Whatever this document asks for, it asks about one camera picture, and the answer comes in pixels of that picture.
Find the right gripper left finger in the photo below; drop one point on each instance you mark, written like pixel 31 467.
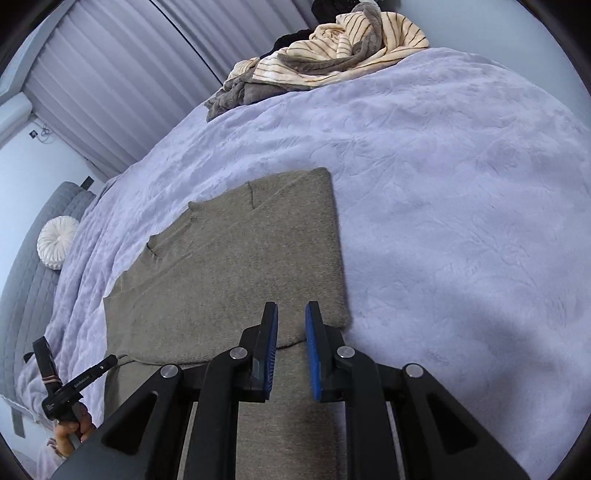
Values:
pixel 182 423

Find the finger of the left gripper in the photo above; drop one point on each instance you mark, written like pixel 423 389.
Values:
pixel 93 373

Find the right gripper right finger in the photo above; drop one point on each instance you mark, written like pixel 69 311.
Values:
pixel 400 423

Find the olive brown knit sweater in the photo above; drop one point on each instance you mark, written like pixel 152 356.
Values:
pixel 200 282

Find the striped cream and brown clothes pile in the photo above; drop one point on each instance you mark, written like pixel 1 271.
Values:
pixel 359 42

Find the person left hand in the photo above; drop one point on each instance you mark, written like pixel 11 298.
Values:
pixel 67 434

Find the grey quilted headboard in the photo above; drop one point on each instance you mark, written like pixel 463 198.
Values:
pixel 28 294

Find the round white pleated cushion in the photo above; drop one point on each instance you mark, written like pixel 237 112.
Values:
pixel 55 240

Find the lavender plush bed blanket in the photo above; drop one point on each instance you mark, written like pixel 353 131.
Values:
pixel 463 194

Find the grey pleated curtain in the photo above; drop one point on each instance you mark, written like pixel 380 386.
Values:
pixel 114 77

